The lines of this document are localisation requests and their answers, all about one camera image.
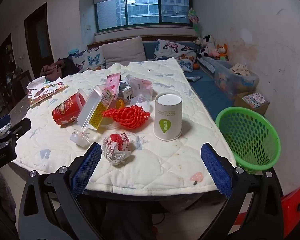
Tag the spotted white cloth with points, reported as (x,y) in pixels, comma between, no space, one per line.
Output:
(240,69)

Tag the green plastic basket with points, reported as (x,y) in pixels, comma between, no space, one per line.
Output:
(255,167)

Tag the black white plush cow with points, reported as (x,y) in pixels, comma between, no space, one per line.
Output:
(206,43)

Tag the pink plastic bag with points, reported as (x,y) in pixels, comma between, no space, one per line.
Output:
(141,85)

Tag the red plastic stool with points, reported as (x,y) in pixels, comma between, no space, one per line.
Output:
(295,200)

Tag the dark wooden door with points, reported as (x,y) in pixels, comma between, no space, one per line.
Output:
(37,37)

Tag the small white plastic cup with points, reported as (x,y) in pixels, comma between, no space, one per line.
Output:
(78,138)

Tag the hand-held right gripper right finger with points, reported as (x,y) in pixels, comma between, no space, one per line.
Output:
(215,167)

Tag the beige cushion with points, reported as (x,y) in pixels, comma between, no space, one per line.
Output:
(122,52)

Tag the window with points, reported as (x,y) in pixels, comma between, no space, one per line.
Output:
(140,10)

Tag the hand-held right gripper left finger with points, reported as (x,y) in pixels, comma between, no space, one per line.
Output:
(90,165)

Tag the red printed cup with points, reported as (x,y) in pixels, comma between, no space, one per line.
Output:
(66,111)

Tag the cardboard box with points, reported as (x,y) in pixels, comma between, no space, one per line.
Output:
(240,103)

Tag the butterfly print pillow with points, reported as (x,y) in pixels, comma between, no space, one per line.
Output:
(187,63)
(170,48)
(92,60)

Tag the grey patterned board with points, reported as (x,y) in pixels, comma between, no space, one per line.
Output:
(206,65)

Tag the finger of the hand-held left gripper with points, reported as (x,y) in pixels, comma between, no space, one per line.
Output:
(0,123)
(20,128)

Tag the person's left forearm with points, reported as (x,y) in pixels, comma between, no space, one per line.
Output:
(6,195)

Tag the colourful printed booklet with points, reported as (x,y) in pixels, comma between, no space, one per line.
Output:
(256,100)

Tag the clear plastic dome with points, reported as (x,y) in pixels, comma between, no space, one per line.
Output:
(140,101)

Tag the dark cabinet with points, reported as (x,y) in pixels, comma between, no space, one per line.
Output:
(3,57)

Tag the person's leg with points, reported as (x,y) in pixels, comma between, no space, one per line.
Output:
(125,220)

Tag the cartoon picture book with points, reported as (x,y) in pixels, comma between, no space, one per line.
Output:
(45,91)

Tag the orange plush fox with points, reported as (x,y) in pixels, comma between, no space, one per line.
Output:
(222,51)

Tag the orange peel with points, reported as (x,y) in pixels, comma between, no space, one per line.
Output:
(120,103)

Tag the red foam mesh net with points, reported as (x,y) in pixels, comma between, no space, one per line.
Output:
(130,117)

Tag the pink plush toy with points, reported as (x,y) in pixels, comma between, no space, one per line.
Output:
(213,53)

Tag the blue sofa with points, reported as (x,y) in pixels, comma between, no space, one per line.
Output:
(210,90)

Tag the wooden side table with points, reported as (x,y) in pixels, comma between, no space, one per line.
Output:
(22,80)

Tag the grey patterned cloth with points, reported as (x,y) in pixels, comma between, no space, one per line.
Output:
(194,78)

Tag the white milk carton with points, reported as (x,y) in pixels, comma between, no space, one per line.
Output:
(126,93)

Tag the small orange ball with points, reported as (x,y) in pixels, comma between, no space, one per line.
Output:
(196,66)

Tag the pink packet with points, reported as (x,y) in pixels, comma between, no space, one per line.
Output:
(113,80)

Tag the clear box yellow label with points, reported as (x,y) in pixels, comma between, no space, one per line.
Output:
(90,110)

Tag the colourful wall decoration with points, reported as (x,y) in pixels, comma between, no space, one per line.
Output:
(195,20)

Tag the white paper cup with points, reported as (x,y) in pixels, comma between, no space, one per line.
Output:
(167,120)

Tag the clear plastic storage box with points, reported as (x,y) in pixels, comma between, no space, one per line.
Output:
(230,82)

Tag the red white wrapper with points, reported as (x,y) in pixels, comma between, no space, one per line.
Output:
(116,147)

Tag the pink cloth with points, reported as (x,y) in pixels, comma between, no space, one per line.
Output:
(51,71)

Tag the dark cloth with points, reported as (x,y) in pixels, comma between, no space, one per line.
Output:
(70,66)

